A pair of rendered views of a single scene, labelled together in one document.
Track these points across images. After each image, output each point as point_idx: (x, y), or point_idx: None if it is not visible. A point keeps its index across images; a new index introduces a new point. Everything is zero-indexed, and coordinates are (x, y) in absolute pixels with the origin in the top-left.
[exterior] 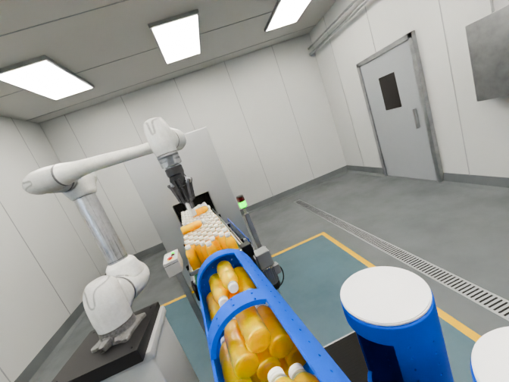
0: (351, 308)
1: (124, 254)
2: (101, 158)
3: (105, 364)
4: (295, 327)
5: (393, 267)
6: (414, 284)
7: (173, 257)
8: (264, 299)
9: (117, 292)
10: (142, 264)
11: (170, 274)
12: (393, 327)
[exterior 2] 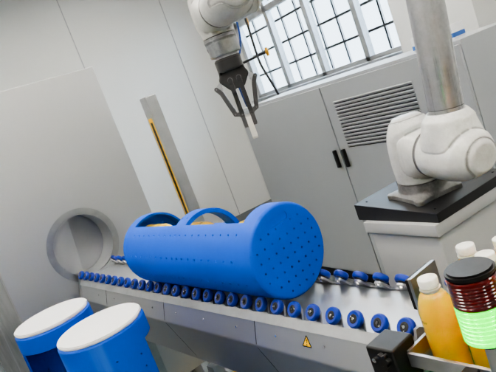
0: (133, 305)
1: (429, 108)
2: None
3: (378, 191)
4: (155, 233)
5: (69, 347)
6: (67, 336)
7: None
8: (176, 224)
9: (389, 146)
10: (443, 145)
11: None
12: None
